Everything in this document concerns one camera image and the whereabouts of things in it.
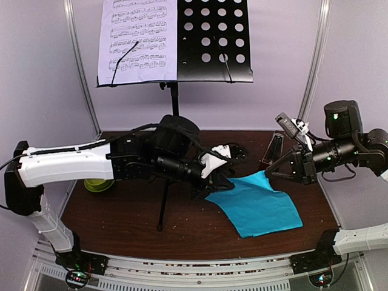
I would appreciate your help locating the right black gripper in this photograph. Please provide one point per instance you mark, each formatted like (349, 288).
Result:
(304, 168)

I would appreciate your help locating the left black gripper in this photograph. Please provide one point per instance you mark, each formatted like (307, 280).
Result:
(217, 180)

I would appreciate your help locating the wooden metronome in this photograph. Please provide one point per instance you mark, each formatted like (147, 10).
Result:
(273, 151)

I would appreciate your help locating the cyan paper sheet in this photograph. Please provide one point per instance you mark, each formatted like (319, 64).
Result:
(255, 208)

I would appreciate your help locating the black perforated music stand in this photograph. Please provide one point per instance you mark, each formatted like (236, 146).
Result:
(213, 45)

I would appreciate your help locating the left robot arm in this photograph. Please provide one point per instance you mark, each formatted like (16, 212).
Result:
(168, 149)

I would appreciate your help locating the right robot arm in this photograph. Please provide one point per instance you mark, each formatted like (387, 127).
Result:
(346, 144)

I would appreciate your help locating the green bowl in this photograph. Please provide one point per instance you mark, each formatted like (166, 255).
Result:
(97, 185)

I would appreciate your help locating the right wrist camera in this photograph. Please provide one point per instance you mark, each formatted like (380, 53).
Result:
(295, 129)

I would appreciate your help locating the aluminium front rail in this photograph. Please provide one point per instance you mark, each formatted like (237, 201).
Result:
(260, 273)

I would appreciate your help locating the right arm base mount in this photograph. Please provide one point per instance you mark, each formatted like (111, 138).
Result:
(318, 266)

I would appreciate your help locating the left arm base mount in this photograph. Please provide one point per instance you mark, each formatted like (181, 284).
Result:
(80, 266)

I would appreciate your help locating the left aluminium frame post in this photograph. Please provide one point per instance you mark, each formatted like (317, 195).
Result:
(71, 22)

